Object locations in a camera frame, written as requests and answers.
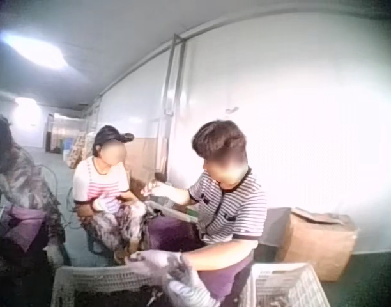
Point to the person's right hand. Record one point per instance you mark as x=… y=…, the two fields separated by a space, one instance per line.
x=195 y=292

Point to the person's right fingers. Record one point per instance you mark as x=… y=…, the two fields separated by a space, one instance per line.
x=180 y=272

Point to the purple cloth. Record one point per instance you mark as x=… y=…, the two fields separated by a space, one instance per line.
x=173 y=235

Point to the grey metal tray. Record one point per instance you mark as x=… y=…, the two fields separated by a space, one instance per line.
x=176 y=213

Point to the white plastic crate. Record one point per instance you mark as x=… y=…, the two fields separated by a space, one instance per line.
x=96 y=283
x=285 y=284

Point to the brown cardboard sheet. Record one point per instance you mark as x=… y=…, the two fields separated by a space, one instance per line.
x=147 y=160

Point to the brown cardboard box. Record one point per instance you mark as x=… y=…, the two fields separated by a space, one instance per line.
x=317 y=243

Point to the stack of cartons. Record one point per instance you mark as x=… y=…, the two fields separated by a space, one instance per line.
x=79 y=150

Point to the ceiling light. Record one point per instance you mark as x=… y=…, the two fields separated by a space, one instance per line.
x=35 y=49
x=26 y=102

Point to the grey metal wall post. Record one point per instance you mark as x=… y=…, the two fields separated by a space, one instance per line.
x=171 y=96

